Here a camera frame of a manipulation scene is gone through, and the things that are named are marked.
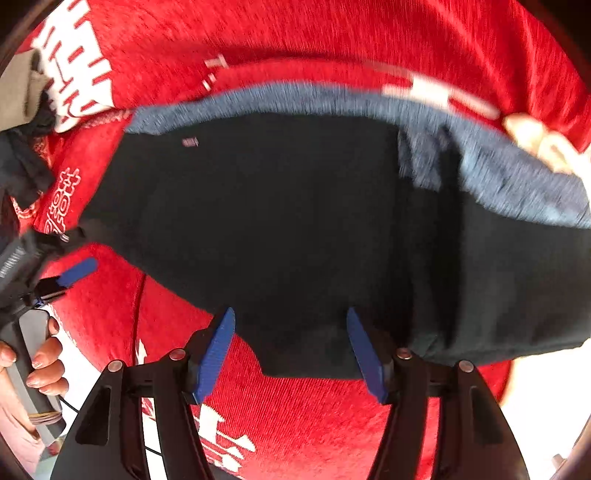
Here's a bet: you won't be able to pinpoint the red floral cloth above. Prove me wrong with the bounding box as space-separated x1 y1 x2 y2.
11 187 51 234

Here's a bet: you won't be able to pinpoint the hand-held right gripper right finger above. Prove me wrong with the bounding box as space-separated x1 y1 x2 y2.
346 307 532 480

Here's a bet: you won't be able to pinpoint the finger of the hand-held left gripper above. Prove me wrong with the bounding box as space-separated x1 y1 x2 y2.
36 257 99 302
33 224 90 252

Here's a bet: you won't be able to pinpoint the person's left hand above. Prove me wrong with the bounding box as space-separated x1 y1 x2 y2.
0 318 70 397

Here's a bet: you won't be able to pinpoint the person's left forearm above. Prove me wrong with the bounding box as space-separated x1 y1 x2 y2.
0 369 47 464

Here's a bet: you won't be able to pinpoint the cream cloth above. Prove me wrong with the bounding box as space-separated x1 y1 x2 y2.
501 113 591 176

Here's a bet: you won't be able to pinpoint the black pants with floral stripe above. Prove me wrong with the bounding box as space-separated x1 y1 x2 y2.
76 82 591 380

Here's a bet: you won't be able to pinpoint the grey folded cloth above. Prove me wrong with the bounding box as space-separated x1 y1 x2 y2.
0 50 52 132

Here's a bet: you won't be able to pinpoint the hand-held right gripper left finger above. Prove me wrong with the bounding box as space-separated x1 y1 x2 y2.
50 307 236 480

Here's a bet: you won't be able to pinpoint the dark navy cloth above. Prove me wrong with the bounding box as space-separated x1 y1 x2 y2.
0 108 57 209

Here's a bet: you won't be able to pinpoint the red printed blanket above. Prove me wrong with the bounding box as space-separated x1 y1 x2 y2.
9 0 591 480

